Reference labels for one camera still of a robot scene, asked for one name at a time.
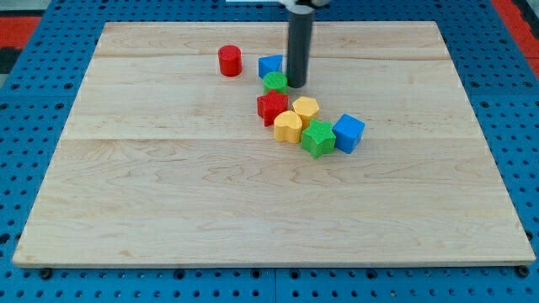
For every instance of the red star block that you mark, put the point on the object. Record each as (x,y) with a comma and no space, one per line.
(270,105)

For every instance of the green star block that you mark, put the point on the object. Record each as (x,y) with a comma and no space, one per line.
(318,138)

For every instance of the yellow heart block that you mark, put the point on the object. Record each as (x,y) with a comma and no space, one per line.
(288,127)

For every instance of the yellow hexagon block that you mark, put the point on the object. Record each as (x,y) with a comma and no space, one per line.
(307,109)

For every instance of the green cylinder block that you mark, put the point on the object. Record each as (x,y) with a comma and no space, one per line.
(275,81)

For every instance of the blue cube block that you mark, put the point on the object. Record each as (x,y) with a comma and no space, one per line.
(348,132)

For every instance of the blue triangle block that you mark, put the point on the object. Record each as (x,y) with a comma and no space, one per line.
(267,64)

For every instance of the red cylinder block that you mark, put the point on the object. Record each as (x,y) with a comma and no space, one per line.
(230,60)

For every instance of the light wooden board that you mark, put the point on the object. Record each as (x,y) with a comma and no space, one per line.
(165,163)

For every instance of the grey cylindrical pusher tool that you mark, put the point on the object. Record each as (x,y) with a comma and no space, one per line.
(300,19)

